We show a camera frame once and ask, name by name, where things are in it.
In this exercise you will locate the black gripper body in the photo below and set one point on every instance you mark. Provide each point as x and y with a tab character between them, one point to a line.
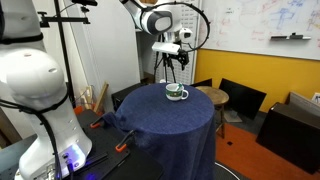
178	55

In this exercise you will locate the teal marker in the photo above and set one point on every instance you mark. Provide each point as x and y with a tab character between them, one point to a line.
180	85

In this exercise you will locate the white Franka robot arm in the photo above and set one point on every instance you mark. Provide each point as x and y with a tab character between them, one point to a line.
33	76

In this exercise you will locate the white mug with green band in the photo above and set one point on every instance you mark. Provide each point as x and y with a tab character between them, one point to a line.
174	94

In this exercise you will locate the whiteboard marker tray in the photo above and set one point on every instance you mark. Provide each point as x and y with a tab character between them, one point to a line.
290	37

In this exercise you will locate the small black monitor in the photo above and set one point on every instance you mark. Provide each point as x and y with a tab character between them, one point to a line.
203	83

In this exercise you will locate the round wooden stool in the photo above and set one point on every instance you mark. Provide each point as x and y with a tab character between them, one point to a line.
216	95

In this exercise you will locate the dark blue tablecloth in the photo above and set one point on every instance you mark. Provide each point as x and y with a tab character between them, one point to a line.
166	123

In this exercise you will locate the whiteboard with drawings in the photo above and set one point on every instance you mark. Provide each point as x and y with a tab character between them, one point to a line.
240	30

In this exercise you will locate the black computer case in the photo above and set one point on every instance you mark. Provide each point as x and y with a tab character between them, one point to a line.
125	95

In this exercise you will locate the large black monitor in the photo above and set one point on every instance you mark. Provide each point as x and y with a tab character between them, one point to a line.
243	98

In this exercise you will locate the flat grey board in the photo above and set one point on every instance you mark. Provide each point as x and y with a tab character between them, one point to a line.
233	116

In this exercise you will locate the wooden board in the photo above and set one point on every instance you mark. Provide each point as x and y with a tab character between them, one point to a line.
101	98

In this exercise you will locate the orange black spring clamp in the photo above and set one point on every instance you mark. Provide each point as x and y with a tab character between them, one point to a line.
121	145
95	125

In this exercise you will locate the orange object behind platform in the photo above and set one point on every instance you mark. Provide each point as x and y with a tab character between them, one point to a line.
78	110

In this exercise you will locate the round table floor base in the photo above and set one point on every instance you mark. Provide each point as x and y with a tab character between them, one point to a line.
226	171

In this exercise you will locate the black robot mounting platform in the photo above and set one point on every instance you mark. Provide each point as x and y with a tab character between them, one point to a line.
110	153

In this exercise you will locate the grey box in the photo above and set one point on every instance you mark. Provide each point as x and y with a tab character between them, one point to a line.
305	103

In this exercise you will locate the black cabinet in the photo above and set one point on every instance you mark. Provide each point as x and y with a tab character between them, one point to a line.
293	136

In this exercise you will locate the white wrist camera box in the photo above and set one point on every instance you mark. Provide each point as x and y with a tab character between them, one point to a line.
165	48

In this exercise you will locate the black camera stand pole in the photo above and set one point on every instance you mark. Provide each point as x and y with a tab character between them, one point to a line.
62	43

